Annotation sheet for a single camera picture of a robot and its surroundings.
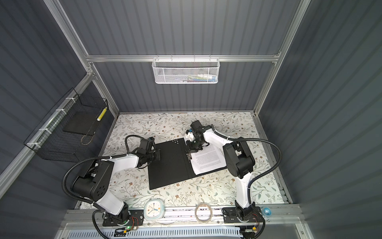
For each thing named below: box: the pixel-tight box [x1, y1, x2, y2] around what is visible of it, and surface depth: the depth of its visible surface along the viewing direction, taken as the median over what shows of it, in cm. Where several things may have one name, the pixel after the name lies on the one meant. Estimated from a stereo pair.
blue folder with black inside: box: [147, 137, 228, 191], surface depth 91 cm
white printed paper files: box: [190, 143, 227, 176], surface depth 96 cm
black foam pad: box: [62, 104, 104, 136], surface depth 80 cm
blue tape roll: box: [263, 207, 273, 216], surface depth 77 cm
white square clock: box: [143, 198, 166, 222], surface depth 75 cm
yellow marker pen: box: [96, 106, 108, 122], surface depth 82 cm
